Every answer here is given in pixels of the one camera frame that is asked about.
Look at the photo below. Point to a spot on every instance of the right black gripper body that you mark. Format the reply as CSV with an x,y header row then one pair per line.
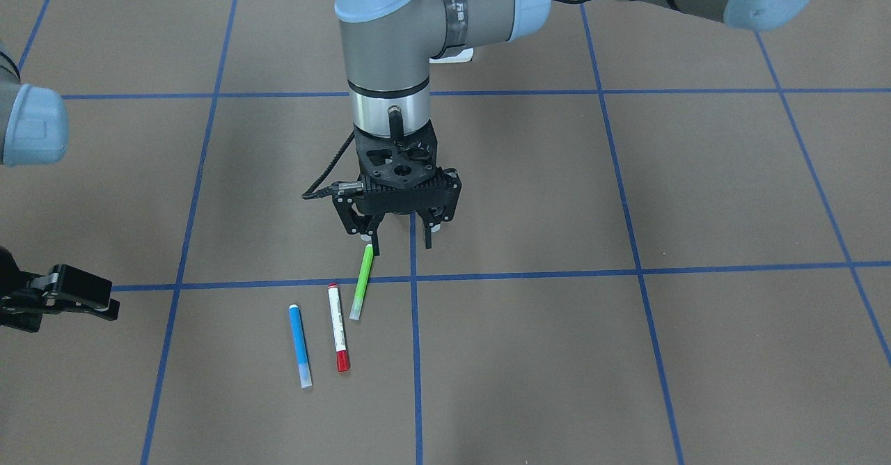
x,y
69,289

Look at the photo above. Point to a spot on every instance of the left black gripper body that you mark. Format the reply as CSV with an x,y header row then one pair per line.
x,y
346,213

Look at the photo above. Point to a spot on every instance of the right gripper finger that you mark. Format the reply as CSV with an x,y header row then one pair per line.
x,y
77,291

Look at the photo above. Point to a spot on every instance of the green highlighter pen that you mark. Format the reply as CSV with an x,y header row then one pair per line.
x,y
362,282

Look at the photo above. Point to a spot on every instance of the red white marker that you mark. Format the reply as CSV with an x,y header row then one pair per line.
x,y
338,329

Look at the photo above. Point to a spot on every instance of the blue highlighter pen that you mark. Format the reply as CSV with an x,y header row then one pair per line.
x,y
300,347

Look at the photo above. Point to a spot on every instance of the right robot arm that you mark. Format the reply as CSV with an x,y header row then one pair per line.
x,y
35,131

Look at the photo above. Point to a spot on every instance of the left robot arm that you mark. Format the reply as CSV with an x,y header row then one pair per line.
x,y
388,46

